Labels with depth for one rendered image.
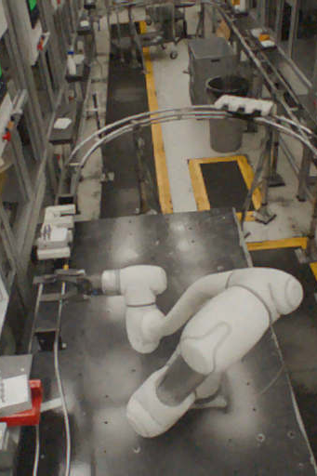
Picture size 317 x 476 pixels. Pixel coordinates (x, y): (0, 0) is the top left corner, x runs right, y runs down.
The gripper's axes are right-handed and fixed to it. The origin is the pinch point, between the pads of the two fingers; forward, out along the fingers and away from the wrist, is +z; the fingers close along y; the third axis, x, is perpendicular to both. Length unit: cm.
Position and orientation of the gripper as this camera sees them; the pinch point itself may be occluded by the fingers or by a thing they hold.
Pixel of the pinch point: (44, 289)
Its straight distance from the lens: 168.4
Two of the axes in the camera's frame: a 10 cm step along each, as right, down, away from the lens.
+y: -0.7, -7.7, -6.3
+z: -10.0, 0.9, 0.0
